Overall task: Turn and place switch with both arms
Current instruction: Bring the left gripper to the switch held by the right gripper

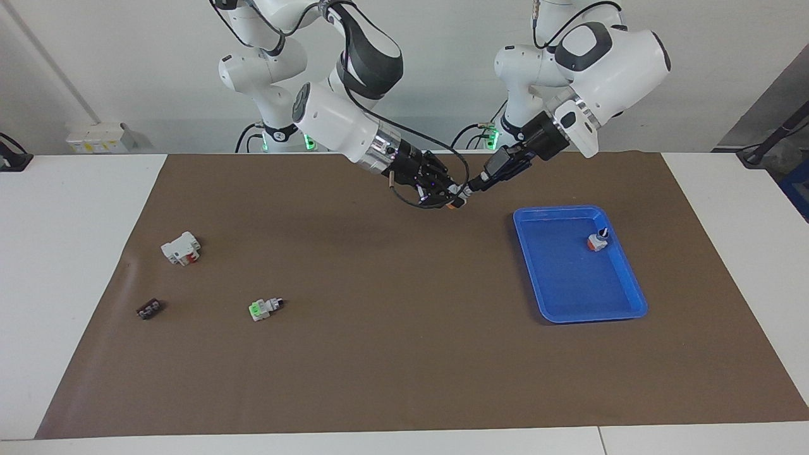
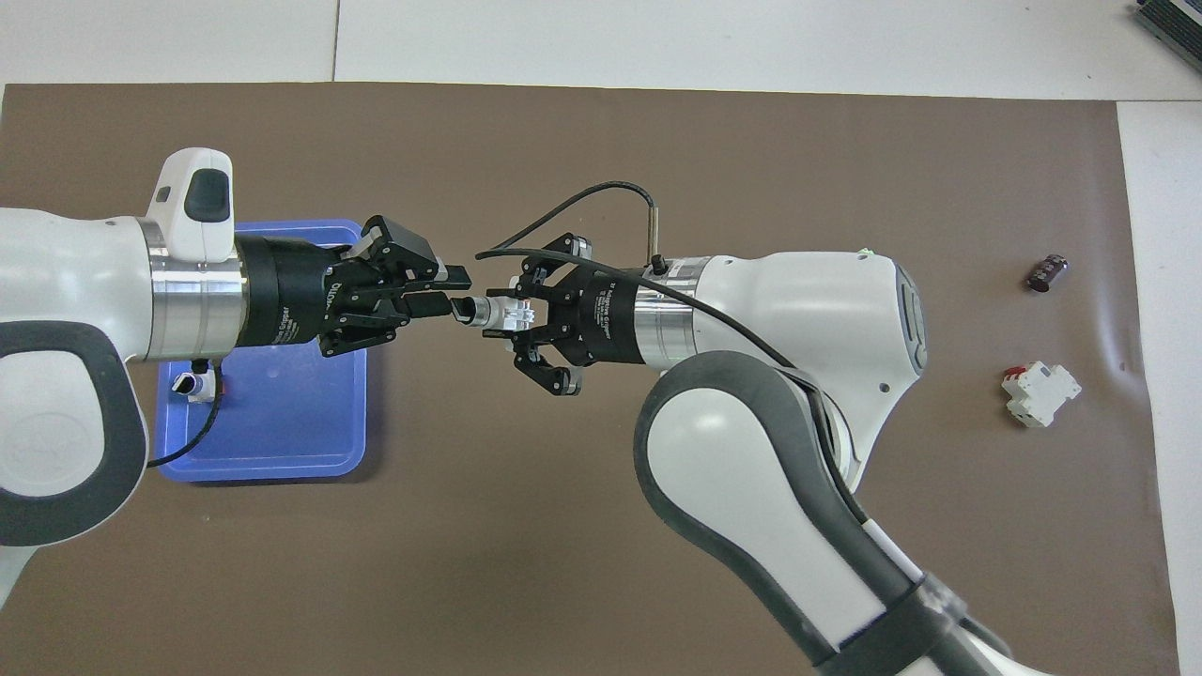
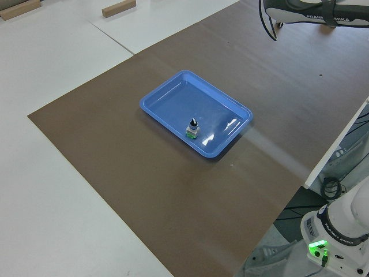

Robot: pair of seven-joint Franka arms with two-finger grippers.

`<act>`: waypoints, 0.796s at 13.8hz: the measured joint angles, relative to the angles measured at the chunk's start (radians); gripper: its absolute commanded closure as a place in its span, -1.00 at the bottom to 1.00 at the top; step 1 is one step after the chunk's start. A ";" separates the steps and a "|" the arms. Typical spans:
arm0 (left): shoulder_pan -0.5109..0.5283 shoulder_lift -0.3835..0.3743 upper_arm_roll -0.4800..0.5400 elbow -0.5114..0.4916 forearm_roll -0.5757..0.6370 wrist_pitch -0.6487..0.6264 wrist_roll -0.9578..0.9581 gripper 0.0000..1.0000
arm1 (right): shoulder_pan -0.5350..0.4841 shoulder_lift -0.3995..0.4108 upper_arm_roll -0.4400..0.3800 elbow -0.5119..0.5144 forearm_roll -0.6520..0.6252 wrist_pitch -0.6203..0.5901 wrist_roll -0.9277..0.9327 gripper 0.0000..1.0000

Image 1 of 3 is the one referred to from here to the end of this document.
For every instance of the white orange knob switch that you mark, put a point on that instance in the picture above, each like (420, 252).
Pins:
(597, 241)

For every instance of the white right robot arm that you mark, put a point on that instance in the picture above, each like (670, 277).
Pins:
(335, 120)

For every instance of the white power strip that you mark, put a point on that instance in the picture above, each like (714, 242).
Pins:
(98, 139)

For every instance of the blue box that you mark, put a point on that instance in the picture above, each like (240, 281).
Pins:
(797, 189)

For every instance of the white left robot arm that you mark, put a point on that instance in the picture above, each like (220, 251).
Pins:
(613, 69)

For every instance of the brown table mat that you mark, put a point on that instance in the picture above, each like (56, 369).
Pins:
(392, 316)

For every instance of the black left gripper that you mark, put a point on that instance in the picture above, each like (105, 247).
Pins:
(547, 136)

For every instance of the black stand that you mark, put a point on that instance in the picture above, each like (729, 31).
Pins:
(780, 133)

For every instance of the dark brown terminal block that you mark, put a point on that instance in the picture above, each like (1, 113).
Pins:
(149, 309)

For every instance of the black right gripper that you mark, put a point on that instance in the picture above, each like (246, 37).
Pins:
(411, 165)

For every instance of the white green switch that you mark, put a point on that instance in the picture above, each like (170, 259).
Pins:
(262, 309)

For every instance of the blue plastic tray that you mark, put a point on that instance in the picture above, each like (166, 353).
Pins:
(569, 278)

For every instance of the white red circuit breaker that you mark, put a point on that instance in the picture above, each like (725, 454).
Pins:
(179, 248)

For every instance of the black table clamp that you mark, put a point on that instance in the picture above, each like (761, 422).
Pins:
(12, 161)

